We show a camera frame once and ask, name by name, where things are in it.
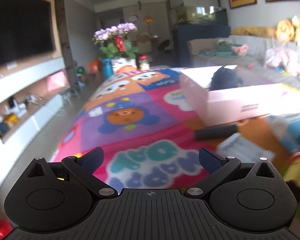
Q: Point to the pink cardboard box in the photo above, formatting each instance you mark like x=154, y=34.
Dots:
x=255, y=96

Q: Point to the dining chair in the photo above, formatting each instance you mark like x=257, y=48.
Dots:
x=143, y=43

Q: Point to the fish tank on cabinet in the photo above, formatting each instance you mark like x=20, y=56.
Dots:
x=195, y=19

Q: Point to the black cylinder handle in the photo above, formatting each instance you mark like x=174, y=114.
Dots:
x=215, y=132

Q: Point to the red lid candy jar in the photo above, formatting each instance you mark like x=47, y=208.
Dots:
x=144, y=63

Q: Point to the yellow pillow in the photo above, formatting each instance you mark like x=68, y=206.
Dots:
x=266, y=32

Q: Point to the white battery charger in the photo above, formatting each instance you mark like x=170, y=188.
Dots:
x=243, y=149

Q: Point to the grey sofa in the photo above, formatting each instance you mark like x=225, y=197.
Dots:
x=255, y=55

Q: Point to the pink orchid flower pot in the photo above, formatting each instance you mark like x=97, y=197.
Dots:
x=115, y=44

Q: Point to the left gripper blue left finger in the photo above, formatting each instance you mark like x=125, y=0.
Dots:
x=81, y=171

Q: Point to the yellow green plush toy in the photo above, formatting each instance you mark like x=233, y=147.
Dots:
x=296, y=23

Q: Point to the blue water bottle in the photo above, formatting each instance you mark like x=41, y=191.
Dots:
x=107, y=68

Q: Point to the green cloth on sofa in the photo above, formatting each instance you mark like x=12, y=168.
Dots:
x=225, y=49

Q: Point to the black plush toy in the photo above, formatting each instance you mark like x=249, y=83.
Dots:
x=225, y=78

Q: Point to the black television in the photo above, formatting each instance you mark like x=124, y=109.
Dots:
x=25, y=29

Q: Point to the orange duck plush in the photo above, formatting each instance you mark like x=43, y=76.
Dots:
x=285, y=31

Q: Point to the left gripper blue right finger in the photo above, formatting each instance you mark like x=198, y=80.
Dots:
x=220, y=170

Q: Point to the orange bowl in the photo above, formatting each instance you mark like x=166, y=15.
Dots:
x=127, y=68

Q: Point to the pink bag on shelf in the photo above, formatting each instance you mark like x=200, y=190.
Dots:
x=56, y=81

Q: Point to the colourful cartoon play mat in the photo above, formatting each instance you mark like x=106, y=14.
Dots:
x=145, y=128

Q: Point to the blue white mask package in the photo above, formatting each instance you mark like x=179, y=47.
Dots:
x=286, y=129

